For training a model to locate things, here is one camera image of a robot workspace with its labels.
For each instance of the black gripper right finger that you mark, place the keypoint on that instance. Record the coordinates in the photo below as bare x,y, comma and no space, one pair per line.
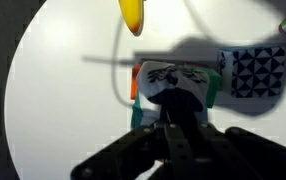
236,153

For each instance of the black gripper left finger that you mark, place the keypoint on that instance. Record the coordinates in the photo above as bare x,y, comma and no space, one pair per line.
126,153

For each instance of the soft cube with letter A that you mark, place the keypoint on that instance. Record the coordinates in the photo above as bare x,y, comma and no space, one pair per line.
169,78

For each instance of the soft cube with triangle pattern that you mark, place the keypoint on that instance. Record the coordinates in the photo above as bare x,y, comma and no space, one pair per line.
254,71

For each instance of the yellow toy banana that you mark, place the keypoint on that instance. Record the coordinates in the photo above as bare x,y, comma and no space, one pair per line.
132,15

